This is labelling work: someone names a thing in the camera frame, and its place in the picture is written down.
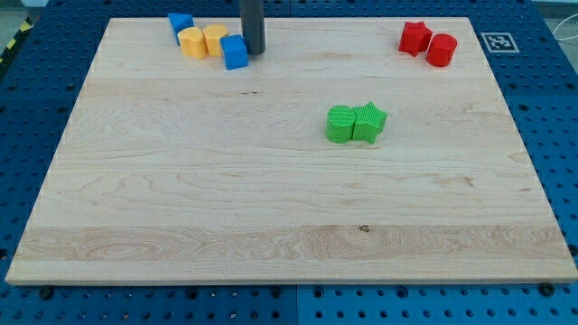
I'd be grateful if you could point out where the green cylinder block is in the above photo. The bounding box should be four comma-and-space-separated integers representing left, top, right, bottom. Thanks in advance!
325, 106, 356, 144

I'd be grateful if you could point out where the green star block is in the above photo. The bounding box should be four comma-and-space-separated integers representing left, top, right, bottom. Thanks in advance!
351, 102, 387, 144

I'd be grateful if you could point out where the light wooden board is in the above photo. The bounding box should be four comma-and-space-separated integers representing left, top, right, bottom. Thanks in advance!
6, 17, 577, 286

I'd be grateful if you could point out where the blue cube block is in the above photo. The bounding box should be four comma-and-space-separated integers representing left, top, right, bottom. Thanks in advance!
219, 34, 248, 70

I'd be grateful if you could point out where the yellow block right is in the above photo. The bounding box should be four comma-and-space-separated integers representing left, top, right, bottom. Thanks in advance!
202, 23, 228, 57

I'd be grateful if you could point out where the yellow heart block left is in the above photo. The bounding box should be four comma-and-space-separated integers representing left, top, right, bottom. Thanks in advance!
177, 27, 208, 60

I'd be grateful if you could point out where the red star block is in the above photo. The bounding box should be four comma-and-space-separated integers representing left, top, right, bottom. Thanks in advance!
398, 22, 433, 57

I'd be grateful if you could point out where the blue triangular block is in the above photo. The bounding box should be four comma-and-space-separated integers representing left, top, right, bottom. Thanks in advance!
167, 13, 194, 45

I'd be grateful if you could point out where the red cylinder block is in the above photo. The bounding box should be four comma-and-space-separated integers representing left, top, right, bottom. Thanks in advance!
426, 33, 458, 68

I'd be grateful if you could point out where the white fiducial marker tag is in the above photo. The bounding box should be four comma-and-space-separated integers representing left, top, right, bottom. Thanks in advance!
480, 32, 519, 53

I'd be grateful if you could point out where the yellow black hazard tape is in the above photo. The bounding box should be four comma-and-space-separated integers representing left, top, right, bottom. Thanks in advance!
1, 16, 34, 65

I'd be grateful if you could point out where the white cable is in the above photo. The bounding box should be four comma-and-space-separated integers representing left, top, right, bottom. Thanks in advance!
551, 13, 578, 42

